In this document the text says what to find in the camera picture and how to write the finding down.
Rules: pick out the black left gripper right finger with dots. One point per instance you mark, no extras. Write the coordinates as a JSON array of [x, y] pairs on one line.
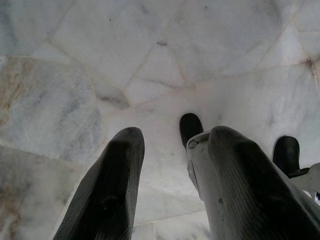
[[250, 195]]

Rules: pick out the robot right leg black foot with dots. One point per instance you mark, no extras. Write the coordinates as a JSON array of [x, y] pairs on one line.
[[286, 153]]

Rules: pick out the robot left leg black foot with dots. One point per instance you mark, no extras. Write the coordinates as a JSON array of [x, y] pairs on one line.
[[191, 128]]

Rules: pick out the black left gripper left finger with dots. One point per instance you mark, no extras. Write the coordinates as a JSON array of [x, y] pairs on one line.
[[110, 190]]

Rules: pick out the robot leg black foot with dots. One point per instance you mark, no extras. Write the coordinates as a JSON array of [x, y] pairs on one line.
[[191, 128], [286, 153]]

